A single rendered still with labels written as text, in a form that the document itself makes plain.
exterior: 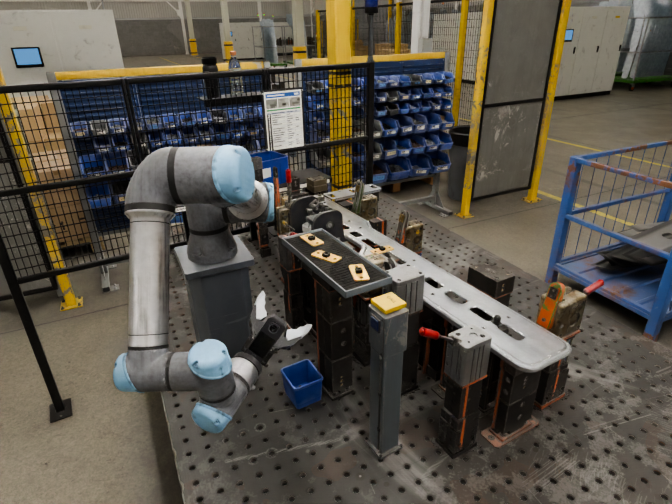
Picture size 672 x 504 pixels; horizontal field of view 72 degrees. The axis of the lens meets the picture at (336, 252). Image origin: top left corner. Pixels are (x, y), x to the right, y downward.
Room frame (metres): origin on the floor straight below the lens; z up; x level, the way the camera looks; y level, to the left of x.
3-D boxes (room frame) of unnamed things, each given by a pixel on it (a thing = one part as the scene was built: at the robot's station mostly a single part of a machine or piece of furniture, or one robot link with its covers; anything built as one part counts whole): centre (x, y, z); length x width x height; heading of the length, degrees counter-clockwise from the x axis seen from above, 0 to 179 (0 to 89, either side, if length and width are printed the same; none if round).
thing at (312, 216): (1.48, 0.06, 0.94); 0.18 x 0.13 x 0.49; 30
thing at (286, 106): (2.43, 0.25, 1.30); 0.23 x 0.02 x 0.31; 120
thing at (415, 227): (1.64, -0.29, 0.87); 0.12 x 0.09 x 0.35; 120
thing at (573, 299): (1.08, -0.62, 0.88); 0.15 x 0.11 x 0.36; 120
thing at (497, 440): (0.95, -0.48, 0.84); 0.18 x 0.06 x 0.29; 120
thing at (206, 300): (1.30, 0.38, 0.90); 0.21 x 0.21 x 0.40; 25
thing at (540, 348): (1.48, -0.18, 1.00); 1.38 x 0.22 x 0.02; 30
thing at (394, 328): (0.90, -0.12, 0.92); 0.08 x 0.08 x 0.44; 30
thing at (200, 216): (1.30, 0.38, 1.27); 0.13 x 0.12 x 0.14; 90
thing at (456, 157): (4.88, -1.46, 0.36); 0.50 x 0.50 x 0.73
